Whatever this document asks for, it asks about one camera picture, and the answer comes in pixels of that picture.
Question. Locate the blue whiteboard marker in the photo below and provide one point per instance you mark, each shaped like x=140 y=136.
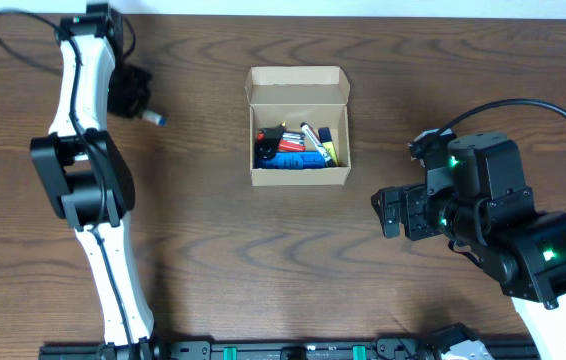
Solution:
x=153 y=117

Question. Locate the blue plastic case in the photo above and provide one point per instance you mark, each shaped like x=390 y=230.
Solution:
x=292 y=161

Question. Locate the yellow highlighter pen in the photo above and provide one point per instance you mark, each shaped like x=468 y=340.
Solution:
x=327 y=142

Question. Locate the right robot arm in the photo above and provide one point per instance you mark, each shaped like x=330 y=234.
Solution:
x=475 y=194

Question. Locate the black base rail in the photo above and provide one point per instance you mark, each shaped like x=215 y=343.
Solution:
x=381 y=348

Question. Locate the black whiteboard marker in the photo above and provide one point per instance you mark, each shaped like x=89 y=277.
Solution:
x=309 y=133

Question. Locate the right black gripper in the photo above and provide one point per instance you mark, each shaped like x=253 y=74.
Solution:
x=414 y=200

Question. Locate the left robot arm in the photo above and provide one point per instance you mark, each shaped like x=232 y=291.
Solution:
x=88 y=182

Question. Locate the red and black stapler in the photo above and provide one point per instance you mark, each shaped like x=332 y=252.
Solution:
x=290 y=142

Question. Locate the brown cardboard box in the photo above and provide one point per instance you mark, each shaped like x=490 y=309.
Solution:
x=317 y=95

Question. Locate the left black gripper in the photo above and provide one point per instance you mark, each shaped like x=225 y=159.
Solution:
x=132 y=105

